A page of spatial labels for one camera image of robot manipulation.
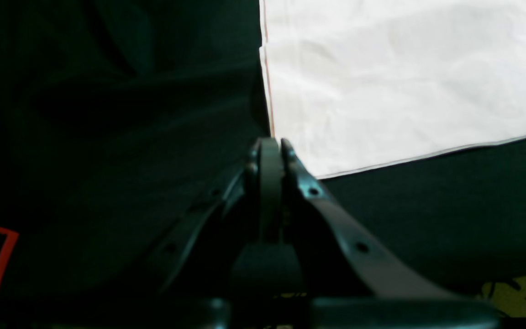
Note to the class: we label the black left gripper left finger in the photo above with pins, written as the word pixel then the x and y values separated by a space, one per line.
pixel 189 267

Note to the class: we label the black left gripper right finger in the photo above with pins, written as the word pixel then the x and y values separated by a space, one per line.
pixel 401 298

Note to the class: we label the light pink T-shirt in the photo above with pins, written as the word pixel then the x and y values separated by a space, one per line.
pixel 360 84

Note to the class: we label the black table cloth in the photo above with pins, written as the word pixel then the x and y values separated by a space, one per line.
pixel 116 114

